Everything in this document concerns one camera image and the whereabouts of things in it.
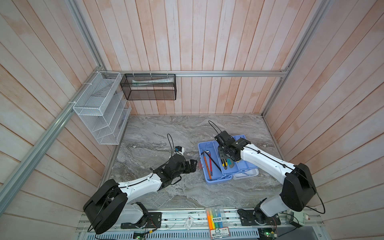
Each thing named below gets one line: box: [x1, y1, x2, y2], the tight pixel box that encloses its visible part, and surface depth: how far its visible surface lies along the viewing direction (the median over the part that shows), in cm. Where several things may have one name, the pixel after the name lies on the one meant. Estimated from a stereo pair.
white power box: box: [286, 209, 310, 228], surface depth 71 cm
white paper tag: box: [184, 215, 194, 231], surface depth 73 cm
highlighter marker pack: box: [205, 207, 231, 240], surface depth 73 cm
